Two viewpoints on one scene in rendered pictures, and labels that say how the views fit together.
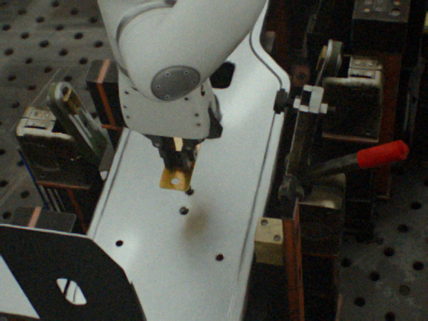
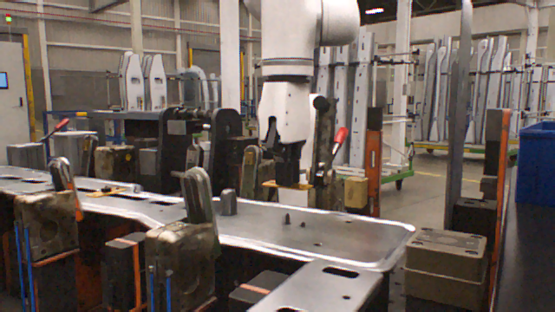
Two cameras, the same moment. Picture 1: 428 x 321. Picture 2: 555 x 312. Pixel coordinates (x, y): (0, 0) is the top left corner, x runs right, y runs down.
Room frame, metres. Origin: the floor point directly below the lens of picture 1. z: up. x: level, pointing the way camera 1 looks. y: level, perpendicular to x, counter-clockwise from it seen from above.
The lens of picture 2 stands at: (0.55, 0.74, 1.22)
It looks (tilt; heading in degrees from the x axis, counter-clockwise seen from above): 9 degrees down; 278
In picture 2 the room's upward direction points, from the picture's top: straight up
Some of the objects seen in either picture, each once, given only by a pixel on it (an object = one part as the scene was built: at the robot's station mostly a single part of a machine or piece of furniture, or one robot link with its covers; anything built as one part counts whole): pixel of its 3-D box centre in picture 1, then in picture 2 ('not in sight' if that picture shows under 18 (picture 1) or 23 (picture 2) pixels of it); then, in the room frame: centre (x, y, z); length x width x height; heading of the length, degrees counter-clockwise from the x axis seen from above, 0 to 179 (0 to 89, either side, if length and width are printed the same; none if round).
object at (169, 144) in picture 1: (157, 142); (280, 166); (0.64, 0.06, 1.10); 0.03 x 0.03 x 0.07; 69
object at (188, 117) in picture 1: (164, 93); (287, 108); (0.63, 0.04, 1.20); 0.10 x 0.07 x 0.11; 69
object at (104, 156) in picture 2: not in sight; (117, 213); (1.16, -0.34, 0.89); 0.13 x 0.11 x 0.38; 69
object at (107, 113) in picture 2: not in sight; (144, 114); (1.16, -0.53, 1.16); 0.37 x 0.14 x 0.02; 159
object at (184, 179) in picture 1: (180, 159); (287, 183); (0.63, 0.04, 1.07); 0.08 x 0.04 x 0.01; 159
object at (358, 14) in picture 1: (374, 108); (243, 220); (0.78, -0.25, 0.91); 0.07 x 0.05 x 0.42; 69
